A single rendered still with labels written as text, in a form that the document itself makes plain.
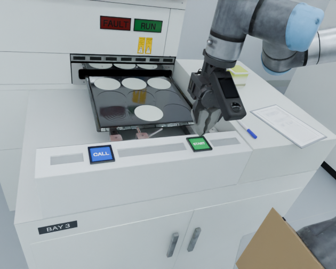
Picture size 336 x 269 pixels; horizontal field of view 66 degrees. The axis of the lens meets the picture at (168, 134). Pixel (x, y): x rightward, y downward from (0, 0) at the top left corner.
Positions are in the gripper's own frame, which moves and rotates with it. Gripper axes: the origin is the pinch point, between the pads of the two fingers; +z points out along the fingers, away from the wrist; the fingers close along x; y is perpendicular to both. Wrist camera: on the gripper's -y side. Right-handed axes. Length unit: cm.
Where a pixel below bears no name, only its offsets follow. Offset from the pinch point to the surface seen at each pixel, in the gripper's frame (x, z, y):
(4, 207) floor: 71, 101, 68
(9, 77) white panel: 52, 13, 58
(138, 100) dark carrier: 7.3, 10.4, 34.7
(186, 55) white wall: -96, 60, 207
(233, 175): -12.3, 13.7, -4.2
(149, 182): 14.3, 11.0, -4.3
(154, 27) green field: -3, -9, 58
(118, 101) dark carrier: 14.9, 10.4, 34.4
